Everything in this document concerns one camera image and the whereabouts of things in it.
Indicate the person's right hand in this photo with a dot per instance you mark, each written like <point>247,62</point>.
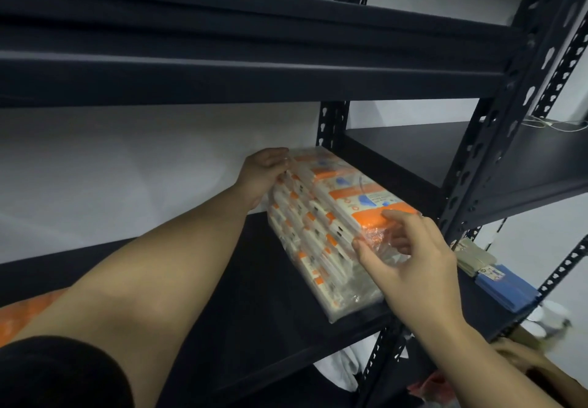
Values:
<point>422,283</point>

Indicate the person's left hand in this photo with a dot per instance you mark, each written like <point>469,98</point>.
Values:
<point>259,176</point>

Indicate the person's left forearm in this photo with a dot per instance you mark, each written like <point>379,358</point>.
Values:
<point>161,283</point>

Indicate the another person's forearm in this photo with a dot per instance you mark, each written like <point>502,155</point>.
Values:
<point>565,389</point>

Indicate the person's black sleeve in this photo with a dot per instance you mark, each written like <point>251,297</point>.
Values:
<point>59,375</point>

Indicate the stack of beige folded packets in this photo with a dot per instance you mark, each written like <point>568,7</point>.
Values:
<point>475,256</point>

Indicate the blue folded packet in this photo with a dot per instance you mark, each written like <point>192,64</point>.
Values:
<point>510,290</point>

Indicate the pink cloth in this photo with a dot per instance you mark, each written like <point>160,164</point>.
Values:
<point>432,389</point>

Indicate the white cloth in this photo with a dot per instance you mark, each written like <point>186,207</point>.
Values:
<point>340,366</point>

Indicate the white cups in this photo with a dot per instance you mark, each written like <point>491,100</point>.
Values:
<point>551,318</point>

